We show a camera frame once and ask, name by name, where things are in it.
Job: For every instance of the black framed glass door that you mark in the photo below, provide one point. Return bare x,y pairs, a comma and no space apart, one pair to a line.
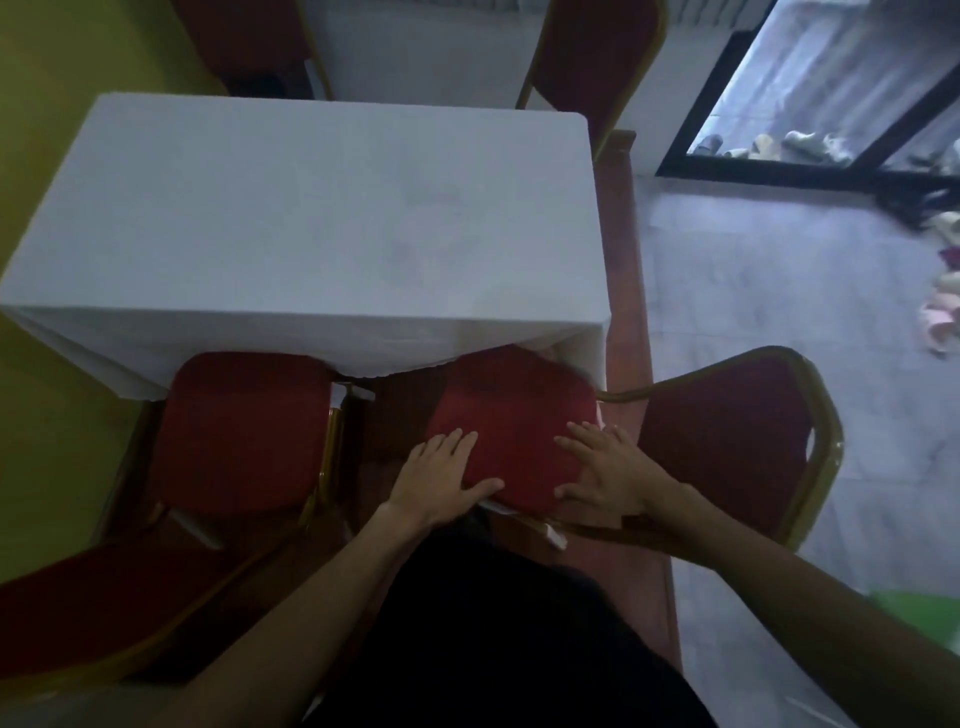
787,178

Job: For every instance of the green table with white legs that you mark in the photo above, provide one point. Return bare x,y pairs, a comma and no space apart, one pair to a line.
922,619

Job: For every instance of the row of pale shoes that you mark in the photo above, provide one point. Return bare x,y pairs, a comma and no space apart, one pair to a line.
806,142

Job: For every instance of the person's left hand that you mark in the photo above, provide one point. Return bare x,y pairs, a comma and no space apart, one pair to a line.
435,487

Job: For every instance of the person's left forearm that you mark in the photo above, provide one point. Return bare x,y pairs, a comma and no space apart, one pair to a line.
300,637

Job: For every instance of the pile of mixed shoes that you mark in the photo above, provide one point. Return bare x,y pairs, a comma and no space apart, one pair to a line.
937,319

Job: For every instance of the person's right forearm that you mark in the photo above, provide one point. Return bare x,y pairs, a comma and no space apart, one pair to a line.
810,600

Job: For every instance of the person's right hand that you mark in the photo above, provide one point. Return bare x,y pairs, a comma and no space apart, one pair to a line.
622,472

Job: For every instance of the table with white tablecloth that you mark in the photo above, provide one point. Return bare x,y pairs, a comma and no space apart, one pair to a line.
300,225

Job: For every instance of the black shirt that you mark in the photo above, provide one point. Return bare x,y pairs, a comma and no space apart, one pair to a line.
510,645

